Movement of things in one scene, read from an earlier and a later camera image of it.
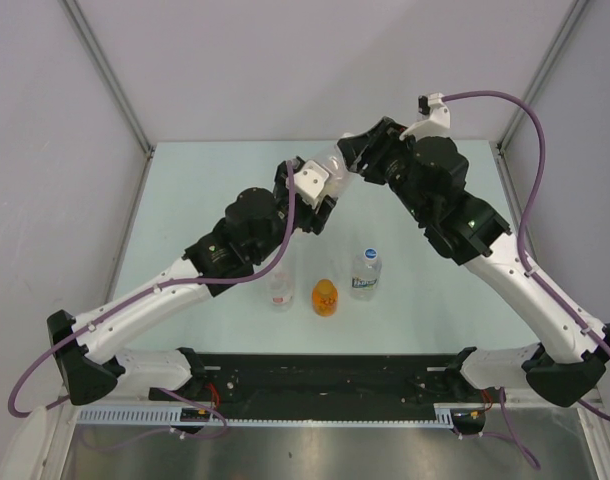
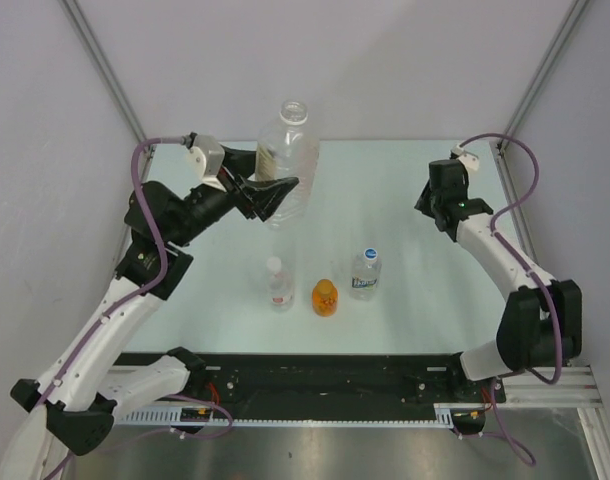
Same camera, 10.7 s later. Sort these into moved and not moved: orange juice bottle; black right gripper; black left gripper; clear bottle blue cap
Moved: black right gripper; black left gripper
Not moved: orange juice bottle; clear bottle blue cap
